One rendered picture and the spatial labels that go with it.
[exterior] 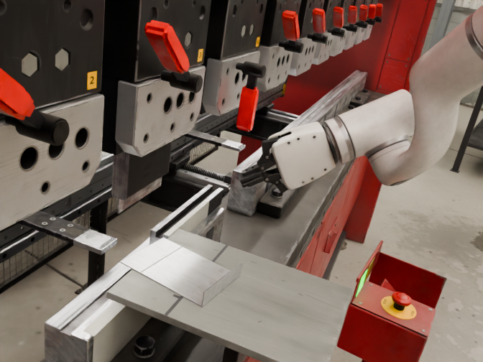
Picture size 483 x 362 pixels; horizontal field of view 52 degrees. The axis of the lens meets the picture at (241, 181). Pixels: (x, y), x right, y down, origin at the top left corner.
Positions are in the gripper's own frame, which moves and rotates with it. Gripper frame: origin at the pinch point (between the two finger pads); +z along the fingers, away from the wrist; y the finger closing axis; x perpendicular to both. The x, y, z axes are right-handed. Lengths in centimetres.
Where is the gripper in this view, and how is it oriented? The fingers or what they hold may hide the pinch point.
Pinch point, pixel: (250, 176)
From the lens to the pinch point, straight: 89.4
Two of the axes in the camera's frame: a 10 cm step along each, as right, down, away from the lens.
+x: 1.4, 4.1, -9.0
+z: -9.2, 3.8, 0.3
